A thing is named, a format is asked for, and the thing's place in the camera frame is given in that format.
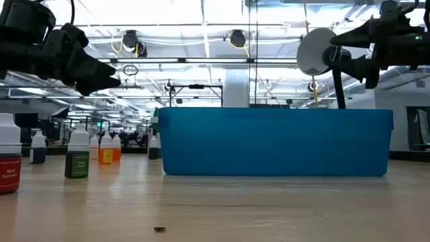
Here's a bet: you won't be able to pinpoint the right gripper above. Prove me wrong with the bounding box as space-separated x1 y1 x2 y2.
330 16 409 90

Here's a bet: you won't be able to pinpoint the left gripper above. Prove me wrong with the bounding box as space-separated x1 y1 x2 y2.
13 22 122 97

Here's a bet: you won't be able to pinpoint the orange bottle yellow label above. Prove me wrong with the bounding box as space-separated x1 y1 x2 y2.
97 130 114 165

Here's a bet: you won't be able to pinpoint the orange food coloring bottle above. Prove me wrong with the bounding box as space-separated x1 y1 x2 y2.
112 133 122 162

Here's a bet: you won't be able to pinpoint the green food coloring bottle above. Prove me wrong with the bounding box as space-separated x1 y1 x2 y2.
64 123 91 179

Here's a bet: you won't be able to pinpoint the dark blue food coloring bottle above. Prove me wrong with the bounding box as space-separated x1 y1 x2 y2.
29 130 47 165

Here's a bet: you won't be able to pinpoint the small dark food coloring bottle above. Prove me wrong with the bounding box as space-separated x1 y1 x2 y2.
148 134 160 160

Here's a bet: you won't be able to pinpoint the red food coloring bottle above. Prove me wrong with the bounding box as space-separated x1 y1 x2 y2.
0 112 23 195

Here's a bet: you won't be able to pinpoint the black desk lamp silver shade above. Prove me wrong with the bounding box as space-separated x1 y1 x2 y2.
296 27 353 110

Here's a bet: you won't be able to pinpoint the background black robot rigs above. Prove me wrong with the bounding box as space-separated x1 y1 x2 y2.
119 130 151 149

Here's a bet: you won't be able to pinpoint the black background monitor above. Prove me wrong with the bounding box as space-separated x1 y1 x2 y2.
14 112 39 129

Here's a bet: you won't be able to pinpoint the black horizontal ceiling bar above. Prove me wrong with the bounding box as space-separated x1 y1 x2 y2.
97 56 298 65

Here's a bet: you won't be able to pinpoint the thin black vertical pole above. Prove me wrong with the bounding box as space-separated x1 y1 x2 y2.
247 0 251 108
255 0 259 108

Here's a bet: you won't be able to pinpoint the blue plastic bin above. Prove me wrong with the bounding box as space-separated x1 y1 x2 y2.
157 106 394 177

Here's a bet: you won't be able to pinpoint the white building column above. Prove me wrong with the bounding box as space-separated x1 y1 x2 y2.
222 69 250 108

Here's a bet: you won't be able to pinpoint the black hanging cable loop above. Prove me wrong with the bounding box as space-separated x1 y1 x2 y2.
122 63 139 77

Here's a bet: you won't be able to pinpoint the black ceiling cord reel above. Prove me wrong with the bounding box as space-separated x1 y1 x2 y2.
228 29 251 58
112 29 148 58

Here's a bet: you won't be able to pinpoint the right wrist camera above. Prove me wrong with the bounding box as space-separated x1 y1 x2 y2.
379 0 409 24

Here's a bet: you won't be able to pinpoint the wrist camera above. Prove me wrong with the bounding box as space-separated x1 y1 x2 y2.
0 0 57 34
379 0 409 24

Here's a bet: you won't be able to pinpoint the yellow hanging power cord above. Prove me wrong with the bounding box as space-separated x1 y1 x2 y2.
310 74 319 108

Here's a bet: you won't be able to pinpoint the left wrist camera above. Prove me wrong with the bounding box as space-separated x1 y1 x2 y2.
0 0 57 34

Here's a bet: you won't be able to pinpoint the dark framed wall screen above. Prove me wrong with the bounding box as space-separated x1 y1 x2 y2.
405 106 430 151

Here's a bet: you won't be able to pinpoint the black background metal frame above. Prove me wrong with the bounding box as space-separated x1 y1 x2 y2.
169 83 224 108

